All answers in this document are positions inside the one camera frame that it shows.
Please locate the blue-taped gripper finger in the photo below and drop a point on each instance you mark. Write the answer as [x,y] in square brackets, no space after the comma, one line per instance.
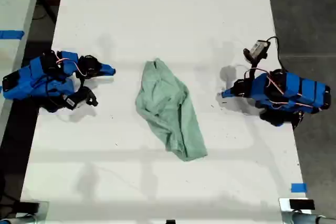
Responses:
[106,69]

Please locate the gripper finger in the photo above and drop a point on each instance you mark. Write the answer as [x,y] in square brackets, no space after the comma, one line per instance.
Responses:
[229,93]

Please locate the pale green T-shirt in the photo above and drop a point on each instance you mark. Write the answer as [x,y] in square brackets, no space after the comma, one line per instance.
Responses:
[168,103]

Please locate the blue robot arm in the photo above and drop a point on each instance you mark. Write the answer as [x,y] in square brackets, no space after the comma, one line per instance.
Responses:
[302,87]
[23,85]

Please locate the blue tape strip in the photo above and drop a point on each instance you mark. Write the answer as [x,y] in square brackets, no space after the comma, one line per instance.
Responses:
[299,187]
[11,34]

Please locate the pale side table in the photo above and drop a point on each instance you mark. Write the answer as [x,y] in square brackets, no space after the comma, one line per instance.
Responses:
[13,3]

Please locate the small black box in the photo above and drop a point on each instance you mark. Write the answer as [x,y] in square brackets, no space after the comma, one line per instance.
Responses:
[302,204]
[29,206]

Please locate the grey pipe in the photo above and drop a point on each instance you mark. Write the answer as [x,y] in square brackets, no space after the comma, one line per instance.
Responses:
[302,218]

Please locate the black camera box with label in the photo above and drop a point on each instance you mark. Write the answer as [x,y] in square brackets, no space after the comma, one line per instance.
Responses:
[71,100]

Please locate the silver and black camera box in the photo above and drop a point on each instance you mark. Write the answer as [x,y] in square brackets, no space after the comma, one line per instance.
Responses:
[258,48]

